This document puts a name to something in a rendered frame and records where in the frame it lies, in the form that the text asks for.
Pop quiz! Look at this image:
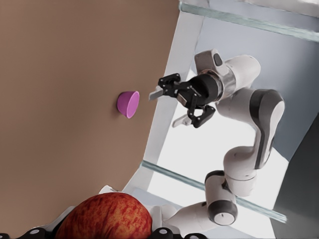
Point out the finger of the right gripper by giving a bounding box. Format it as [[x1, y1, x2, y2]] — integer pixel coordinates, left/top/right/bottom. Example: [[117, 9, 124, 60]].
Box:
[[172, 104, 216, 129], [148, 73, 181, 102]]

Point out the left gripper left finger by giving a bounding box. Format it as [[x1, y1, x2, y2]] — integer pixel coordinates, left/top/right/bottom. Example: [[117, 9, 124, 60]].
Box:
[[0, 206, 76, 239]]

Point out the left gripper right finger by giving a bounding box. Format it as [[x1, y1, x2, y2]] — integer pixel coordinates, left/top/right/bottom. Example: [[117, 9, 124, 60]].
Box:
[[149, 204, 205, 239]]

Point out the red apple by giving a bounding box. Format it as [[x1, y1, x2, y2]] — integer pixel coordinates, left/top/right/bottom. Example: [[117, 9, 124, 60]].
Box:
[[54, 191, 153, 239]]

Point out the pink bowl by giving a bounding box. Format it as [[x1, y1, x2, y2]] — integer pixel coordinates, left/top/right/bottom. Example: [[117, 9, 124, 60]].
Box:
[[116, 91, 140, 120]]

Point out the white frame beam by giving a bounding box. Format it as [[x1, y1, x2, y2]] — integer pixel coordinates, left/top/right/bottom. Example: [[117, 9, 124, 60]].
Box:
[[124, 0, 205, 194]]

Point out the silver frame post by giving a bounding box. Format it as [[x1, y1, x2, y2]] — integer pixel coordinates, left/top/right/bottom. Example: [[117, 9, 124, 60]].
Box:
[[179, 1, 319, 42], [140, 160, 288, 223]]

